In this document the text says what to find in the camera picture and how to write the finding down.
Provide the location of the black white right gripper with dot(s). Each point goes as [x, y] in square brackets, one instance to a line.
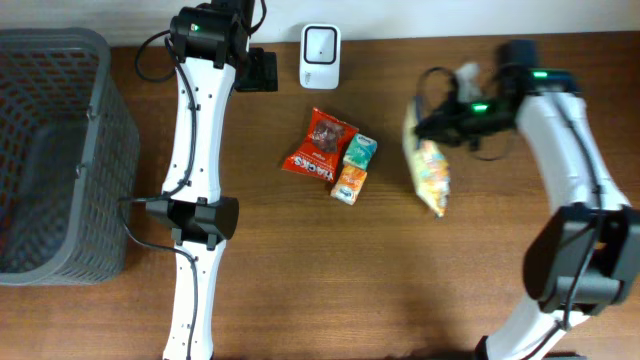
[430, 126]

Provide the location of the yellow wet wipes pack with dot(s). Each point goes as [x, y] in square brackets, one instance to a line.
[428, 167]

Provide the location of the teal tissue packet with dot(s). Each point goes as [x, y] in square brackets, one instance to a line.
[360, 152]

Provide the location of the orange tissue packet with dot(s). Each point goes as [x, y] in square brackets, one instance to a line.
[349, 184]

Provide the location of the red snack packet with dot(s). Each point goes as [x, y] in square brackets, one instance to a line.
[320, 151]

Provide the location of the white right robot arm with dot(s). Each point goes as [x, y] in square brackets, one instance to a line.
[587, 256]

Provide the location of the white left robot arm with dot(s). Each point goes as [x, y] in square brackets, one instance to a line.
[191, 204]

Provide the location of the white black barcode scanner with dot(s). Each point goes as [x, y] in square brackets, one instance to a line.
[320, 56]

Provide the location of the grey plastic basket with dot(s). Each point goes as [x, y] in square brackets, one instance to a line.
[69, 151]

